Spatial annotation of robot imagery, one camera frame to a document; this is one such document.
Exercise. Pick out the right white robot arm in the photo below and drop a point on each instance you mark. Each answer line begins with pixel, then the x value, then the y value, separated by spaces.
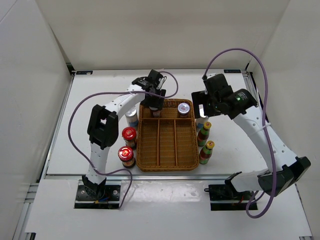
pixel 284 167

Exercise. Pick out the yellow-cap chili bottle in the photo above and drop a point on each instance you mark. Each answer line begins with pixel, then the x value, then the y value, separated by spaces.
pixel 206 152
pixel 204 134

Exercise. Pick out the brown wicker divided basket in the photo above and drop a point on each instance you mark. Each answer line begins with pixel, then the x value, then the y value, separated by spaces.
pixel 167 143

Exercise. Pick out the white-lid spice jar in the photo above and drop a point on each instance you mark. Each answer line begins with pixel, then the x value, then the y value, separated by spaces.
pixel 156 112
pixel 183 109

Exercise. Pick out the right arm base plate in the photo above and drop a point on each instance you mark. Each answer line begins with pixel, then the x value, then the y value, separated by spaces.
pixel 223 197

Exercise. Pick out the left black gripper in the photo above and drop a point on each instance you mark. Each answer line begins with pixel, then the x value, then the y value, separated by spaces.
pixel 158 103

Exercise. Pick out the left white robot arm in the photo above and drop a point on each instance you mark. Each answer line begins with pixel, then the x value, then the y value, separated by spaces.
pixel 103 127

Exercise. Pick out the upper yellow-cap chili bottle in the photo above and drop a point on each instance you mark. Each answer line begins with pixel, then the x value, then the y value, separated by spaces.
pixel 204 134

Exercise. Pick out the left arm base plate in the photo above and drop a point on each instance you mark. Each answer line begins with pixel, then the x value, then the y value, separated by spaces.
pixel 103 196

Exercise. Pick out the lower red-lid sauce jar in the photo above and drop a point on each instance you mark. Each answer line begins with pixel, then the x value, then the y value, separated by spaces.
pixel 126 156

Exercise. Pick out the lower yellow-cap chili bottle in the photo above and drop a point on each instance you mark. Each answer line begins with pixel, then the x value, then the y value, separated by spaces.
pixel 206 152

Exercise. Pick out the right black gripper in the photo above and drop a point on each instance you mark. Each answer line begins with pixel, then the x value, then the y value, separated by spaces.
pixel 200 98

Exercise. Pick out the upper red-lid sauce jar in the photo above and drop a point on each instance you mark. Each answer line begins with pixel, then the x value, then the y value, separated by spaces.
pixel 129 135

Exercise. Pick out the silver-cap pepper shaker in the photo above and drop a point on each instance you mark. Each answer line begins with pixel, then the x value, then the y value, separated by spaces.
pixel 132 118
pixel 199 123

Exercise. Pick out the red-lid sauce jar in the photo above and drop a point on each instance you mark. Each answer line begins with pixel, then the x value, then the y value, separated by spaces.
pixel 129 135
pixel 126 156

